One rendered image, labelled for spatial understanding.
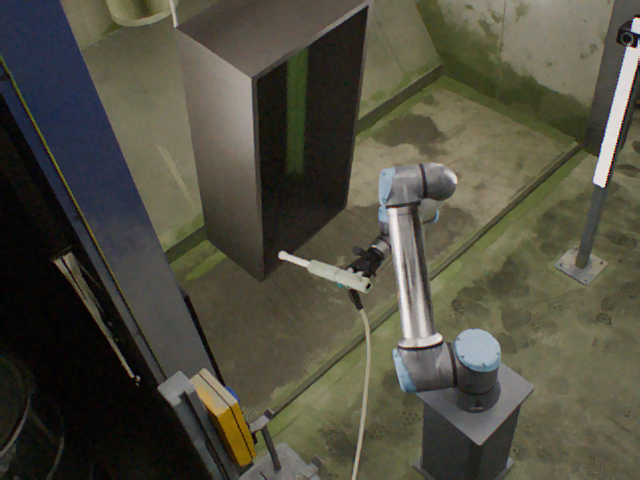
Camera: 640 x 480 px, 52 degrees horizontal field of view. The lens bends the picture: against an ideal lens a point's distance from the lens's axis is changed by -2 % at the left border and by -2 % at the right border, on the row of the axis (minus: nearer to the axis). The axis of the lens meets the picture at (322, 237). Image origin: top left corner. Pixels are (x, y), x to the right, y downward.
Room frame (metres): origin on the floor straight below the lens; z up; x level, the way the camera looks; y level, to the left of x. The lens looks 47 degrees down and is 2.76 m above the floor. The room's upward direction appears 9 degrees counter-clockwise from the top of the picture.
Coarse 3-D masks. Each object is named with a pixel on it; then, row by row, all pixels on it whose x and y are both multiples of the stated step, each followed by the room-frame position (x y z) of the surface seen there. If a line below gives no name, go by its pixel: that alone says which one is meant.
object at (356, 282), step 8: (280, 256) 1.92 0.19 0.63; (288, 256) 1.90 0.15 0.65; (304, 264) 1.83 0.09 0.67; (312, 264) 1.80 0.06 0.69; (320, 264) 1.79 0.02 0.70; (328, 264) 1.77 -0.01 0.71; (312, 272) 1.78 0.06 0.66; (320, 272) 1.75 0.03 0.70; (328, 272) 1.73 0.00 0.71; (336, 272) 1.72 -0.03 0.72; (344, 272) 1.70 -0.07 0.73; (336, 280) 1.69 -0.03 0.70; (344, 280) 1.66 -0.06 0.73; (352, 280) 1.64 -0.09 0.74; (360, 280) 1.62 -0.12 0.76; (368, 280) 1.62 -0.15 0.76; (352, 288) 1.64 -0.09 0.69; (360, 288) 1.60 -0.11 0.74; (368, 288) 1.60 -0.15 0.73; (352, 296) 1.66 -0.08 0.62; (360, 304) 1.66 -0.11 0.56
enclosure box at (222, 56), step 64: (256, 0) 2.14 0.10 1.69; (320, 0) 2.13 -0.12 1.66; (192, 64) 1.98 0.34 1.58; (256, 64) 1.82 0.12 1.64; (320, 64) 2.38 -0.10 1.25; (192, 128) 2.06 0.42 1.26; (256, 128) 1.80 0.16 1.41; (320, 128) 2.42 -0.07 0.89; (256, 192) 1.84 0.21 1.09; (320, 192) 2.43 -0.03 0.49; (256, 256) 1.92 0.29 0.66
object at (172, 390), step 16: (176, 384) 0.72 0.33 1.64; (192, 384) 0.72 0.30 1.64; (176, 400) 0.68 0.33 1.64; (192, 400) 0.70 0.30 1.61; (176, 416) 0.68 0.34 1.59; (192, 416) 0.70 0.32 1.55; (208, 416) 0.71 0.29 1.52; (192, 432) 0.68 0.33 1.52; (208, 432) 0.70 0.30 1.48; (192, 448) 0.69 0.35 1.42; (208, 448) 0.69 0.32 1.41; (224, 448) 0.71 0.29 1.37; (208, 464) 0.68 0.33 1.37; (224, 464) 0.70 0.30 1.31
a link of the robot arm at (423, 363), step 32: (384, 192) 1.53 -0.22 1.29; (416, 192) 1.52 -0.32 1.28; (416, 224) 1.45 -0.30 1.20; (416, 256) 1.38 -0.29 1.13; (416, 288) 1.31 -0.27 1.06; (416, 320) 1.24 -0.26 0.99; (416, 352) 1.16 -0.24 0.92; (448, 352) 1.16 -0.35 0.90; (416, 384) 1.09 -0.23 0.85; (448, 384) 1.09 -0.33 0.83
